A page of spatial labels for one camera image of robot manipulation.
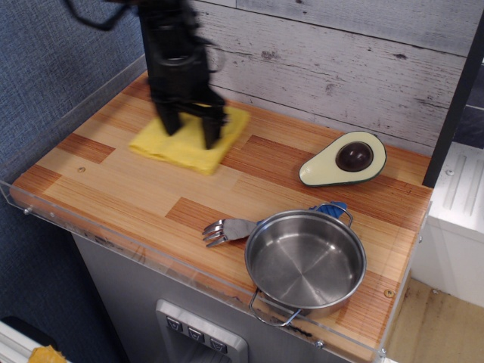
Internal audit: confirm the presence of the yellow cloth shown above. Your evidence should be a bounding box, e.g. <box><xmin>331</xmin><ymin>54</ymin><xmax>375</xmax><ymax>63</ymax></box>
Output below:
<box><xmin>129</xmin><ymin>107</ymin><xmax>250</xmax><ymax>175</ymax></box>

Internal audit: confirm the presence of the clear acrylic guard rail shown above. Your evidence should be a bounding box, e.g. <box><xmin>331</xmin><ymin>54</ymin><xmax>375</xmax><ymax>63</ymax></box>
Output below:
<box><xmin>10</xmin><ymin>54</ymin><xmax>438</xmax><ymax>362</ymax></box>

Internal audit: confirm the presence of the metal fork blue handle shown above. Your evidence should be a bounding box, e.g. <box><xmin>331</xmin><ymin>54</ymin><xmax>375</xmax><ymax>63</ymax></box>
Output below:
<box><xmin>202</xmin><ymin>201</ymin><xmax>347</xmax><ymax>248</ymax></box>

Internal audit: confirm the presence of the grey dispenser button panel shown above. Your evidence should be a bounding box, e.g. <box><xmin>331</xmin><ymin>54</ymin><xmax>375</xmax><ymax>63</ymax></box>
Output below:
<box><xmin>156</xmin><ymin>299</ymin><xmax>249</xmax><ymax>362</ymax></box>

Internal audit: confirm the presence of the black right vertical post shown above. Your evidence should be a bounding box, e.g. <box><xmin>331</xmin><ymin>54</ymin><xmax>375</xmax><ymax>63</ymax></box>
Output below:
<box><xmin>422</xmin><ymin>14</ymin><xmax>483</xmax><ymax>188</ymax></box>

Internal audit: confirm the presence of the yellow tape scrap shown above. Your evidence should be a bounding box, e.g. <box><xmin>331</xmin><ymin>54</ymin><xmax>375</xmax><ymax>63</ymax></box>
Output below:
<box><xmin>27</xmin><ymin>346</ymin><xmax>67</xmax><ymax>363</ymax></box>

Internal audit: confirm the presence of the grey toy fridge cabinet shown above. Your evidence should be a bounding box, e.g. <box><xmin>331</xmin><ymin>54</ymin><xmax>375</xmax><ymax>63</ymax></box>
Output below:
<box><xmin>74</xmin><ymin>236</ymin><xmax>373</xmax><ymax>362</ymax></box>

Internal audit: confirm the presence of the toy avocado half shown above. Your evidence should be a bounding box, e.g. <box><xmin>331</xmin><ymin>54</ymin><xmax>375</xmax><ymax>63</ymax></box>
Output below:
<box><xmin>299</xmin><ymin>131</ymin><xmax>387</xmax><ymax>187</ymax></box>

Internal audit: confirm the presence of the stainless steel pot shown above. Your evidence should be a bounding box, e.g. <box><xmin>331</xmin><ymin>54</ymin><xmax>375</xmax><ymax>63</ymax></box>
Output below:
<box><xmin>245</xmin><ymin>209</ymin><xmax>367</xmax><ymax>327</ymax></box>

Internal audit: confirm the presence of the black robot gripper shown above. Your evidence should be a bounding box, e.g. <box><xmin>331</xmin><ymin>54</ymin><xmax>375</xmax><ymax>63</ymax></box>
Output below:
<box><xmin>138</xmin><ymin>1</ymin><xmax>228</xmax><ymax>150</ymax></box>

